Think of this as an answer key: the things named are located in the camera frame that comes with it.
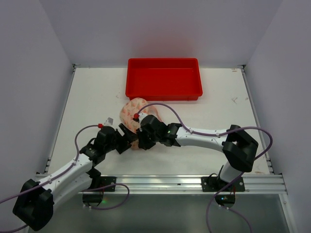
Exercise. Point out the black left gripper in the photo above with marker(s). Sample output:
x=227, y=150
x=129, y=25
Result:
x=122, y=143

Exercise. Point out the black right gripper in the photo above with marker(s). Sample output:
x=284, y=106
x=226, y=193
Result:
x=142, y=138

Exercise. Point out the floral mesh laundry bag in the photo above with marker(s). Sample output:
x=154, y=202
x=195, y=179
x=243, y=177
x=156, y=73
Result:
x=132, y=107

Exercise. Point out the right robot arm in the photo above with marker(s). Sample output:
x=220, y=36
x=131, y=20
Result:
x=237, y=145

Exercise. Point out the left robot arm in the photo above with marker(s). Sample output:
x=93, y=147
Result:
x=38, y=200

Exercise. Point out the red plastic tray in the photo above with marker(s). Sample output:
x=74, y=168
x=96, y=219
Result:
x=163, y=79

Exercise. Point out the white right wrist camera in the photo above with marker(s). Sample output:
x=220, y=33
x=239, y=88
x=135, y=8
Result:
x=137, y=117

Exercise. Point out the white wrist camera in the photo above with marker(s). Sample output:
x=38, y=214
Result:
x=108, y=122
x=137, y=117

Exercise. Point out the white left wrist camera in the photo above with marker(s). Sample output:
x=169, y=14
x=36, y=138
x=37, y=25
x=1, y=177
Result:
x=108, y=122

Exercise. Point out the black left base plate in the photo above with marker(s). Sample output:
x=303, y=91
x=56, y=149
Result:
x=106, y=181

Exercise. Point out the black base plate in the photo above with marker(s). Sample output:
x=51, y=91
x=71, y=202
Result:
x=106, y=181
x=212, y=183

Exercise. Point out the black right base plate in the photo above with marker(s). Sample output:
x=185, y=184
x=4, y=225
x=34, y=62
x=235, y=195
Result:
x=212, y=183

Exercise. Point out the aluminium mounting rail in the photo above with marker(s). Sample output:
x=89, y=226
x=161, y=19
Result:
x=191, y=184

